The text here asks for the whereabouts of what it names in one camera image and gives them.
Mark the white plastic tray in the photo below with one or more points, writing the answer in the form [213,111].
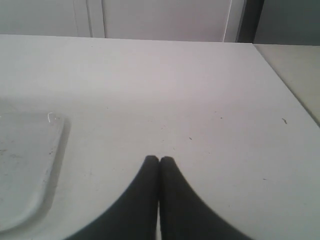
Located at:
[32,146]

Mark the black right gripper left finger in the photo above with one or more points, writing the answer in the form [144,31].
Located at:
[134,215]

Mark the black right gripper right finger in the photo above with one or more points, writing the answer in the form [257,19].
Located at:
[183,214]

